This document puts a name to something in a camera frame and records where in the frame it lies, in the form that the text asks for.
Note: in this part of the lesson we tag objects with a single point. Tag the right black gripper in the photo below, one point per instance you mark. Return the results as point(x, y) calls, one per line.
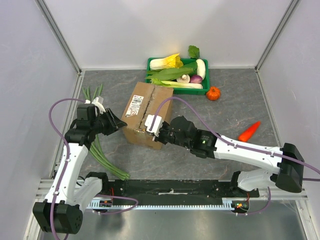
point(160, 135)

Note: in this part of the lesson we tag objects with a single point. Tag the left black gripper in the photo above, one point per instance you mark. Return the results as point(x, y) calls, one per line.
point(114, 125)

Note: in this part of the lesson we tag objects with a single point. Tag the brown cardboard express box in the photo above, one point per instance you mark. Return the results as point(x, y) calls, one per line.
point(144, 100)

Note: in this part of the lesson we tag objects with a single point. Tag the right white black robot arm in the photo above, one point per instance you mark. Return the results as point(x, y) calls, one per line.
point(281, 167)

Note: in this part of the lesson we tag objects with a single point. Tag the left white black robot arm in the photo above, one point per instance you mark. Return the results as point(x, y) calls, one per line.
point(62, 210)

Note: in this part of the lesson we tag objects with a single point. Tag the green long beans bundle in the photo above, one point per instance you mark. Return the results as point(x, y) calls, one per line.
point(96, 149)

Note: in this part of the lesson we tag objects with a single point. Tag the white green leek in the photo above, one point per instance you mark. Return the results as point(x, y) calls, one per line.
point(175, 84)

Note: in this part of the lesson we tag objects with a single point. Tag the small orange pumpkin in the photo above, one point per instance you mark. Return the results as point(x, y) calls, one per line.
point(213, 94)

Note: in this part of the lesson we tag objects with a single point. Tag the white mushroom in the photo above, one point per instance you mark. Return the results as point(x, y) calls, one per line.
point(185, 79)

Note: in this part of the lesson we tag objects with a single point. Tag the purple onion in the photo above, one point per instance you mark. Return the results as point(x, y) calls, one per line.
point(196, 79)

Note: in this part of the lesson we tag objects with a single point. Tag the large green leaf vegetable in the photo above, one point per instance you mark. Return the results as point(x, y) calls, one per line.
point(172, 73)

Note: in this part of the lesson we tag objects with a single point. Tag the white radish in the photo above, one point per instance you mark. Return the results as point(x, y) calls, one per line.
point(201, 68)

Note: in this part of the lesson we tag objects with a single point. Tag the orange carrot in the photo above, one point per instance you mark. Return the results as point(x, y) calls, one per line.
point(248, 133)

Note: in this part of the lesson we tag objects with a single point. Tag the napa cabbage with yellow leaves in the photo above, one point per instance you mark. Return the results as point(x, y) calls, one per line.
point(172, 61)

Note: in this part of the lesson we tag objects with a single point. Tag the green plastic vegetable tray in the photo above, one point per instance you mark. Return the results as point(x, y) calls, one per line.
point(206, 83)

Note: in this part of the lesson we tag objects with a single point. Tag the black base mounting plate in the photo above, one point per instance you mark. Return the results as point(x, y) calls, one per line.
point(174, 192)

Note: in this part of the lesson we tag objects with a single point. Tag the green leaf behind tray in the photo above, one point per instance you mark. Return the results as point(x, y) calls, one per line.
point(193, 52)

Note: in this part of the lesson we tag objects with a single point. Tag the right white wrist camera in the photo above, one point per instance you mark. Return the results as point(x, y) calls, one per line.
point(153, 124)

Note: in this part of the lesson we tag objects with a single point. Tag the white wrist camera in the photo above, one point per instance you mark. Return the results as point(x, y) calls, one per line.
point(153, 124)
point(98, 102)

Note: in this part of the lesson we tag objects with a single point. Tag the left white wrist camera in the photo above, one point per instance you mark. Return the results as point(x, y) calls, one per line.
point(98, 102)

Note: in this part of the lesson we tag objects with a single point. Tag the grey slotted cable duct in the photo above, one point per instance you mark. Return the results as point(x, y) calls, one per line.
point(101, 204)

